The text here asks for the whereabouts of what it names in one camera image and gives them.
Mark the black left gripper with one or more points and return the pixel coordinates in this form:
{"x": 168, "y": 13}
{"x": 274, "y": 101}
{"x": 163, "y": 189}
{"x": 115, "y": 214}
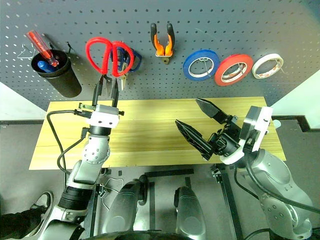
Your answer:
{"x": 86, "y": 106}

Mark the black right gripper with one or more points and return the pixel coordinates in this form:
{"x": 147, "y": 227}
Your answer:
{"x": 226, "y": 142}

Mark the wide red tape roll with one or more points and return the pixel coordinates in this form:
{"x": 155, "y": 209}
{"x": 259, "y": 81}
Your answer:
{"x": 218, "y": 75}

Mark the orange and black pliers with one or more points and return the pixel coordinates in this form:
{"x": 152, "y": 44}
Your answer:
{"x": 160, "y": 48}

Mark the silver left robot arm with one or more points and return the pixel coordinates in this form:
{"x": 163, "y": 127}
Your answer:
{"x": 85, "y": 172}

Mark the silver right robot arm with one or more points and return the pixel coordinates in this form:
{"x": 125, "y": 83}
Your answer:
{"x": 280, "y": 180}

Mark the black plastic cup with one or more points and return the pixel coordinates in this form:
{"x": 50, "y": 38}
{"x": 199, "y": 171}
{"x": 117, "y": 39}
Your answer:
{"x": 65, "y": 82}

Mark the blue tape roll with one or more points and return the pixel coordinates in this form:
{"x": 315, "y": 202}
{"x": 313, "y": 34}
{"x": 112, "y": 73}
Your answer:
{"x": 187, "y": 67}

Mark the blue marker pen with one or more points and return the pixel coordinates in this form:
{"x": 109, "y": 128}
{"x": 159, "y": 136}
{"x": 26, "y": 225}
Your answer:
{"x": 43, "y": 66}

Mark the small white round object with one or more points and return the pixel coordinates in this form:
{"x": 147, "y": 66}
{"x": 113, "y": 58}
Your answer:
{"x": 277, "y": 124}

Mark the white tape roll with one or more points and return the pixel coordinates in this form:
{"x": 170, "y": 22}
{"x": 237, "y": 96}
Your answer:
{"x": 255, "y": 68}

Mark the dark grey rounded shell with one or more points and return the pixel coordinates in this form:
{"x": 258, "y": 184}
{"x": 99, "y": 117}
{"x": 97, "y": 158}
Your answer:
{"x": 190, "y": 215}
{"x": 125, "y": 207}

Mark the grey perforated pegboard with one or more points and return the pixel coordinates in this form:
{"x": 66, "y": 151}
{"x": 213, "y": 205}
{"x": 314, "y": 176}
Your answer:
{"x": 225, "y": 30}

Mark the white and black sneaker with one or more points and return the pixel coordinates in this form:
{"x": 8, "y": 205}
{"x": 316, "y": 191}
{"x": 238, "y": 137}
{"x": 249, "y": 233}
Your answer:
{"x": 46, "y": 200}

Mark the dark curved rim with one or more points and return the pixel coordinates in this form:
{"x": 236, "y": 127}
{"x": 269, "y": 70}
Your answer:
{"x": 140, "y": 237}

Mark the black trouser leg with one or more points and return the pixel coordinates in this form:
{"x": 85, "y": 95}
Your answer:
{"x": 17, "y": 225}

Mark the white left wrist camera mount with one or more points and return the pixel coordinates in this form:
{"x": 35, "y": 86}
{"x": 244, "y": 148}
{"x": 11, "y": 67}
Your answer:
{"x": 102, "y": 117}

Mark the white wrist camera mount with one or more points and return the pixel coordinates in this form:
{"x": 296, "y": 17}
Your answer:
{"x": 102, "y": 117}
{"x": 262, "y": 125}

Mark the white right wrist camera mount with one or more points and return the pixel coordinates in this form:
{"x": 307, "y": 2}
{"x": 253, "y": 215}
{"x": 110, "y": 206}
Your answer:
{"x": 262, "y": 125}

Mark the silver bracket pegboard hook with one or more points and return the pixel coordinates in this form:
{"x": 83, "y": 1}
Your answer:
{"x": 158, "y": 55}

